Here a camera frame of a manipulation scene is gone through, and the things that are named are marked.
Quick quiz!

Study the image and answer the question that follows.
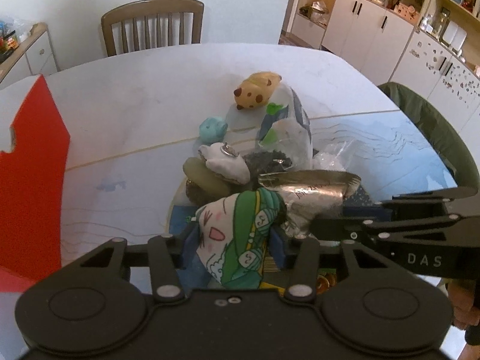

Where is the clear printed plastic bag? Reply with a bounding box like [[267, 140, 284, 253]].
[[256, 84, 313, 170]]

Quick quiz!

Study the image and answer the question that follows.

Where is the red white storage box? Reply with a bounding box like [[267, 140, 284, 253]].
[[1, 76, 70, 293]]

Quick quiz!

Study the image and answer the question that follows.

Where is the white cabinet wall unit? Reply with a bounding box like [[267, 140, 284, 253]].
[[290, 0, 480, 129]]

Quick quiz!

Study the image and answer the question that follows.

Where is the green white cartoon pouch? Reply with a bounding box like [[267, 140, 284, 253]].
[[195, 188, 285, 289]]

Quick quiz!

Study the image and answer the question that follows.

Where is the silver foil snack bag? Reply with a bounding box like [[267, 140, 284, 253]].
[[258, 170, 361, 238]]

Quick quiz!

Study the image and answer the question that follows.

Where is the olive green soft toy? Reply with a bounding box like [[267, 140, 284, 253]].
[[182, 157, 231, 197]]

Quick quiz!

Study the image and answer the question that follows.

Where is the white plush keychain toy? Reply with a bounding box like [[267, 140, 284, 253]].
[[199, 142, 251, 185]]

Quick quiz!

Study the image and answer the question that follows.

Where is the yellow spotted animal toy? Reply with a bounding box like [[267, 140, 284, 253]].
[[233, 72, 282, 110]]

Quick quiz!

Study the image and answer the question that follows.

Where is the crumpled clear plastic bag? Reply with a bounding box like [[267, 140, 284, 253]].
[[312, 141, 356, 172]]

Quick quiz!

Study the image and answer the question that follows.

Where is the brown wooden chair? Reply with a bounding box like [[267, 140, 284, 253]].
[[101, 0, 204, 57]]

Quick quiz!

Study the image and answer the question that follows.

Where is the white wood sideboard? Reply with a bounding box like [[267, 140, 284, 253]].
[[1, 23, 59, 89]]

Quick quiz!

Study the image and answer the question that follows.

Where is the teal squishy animal toy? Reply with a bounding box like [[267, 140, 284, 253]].
[[199, 116, 228, 145]]

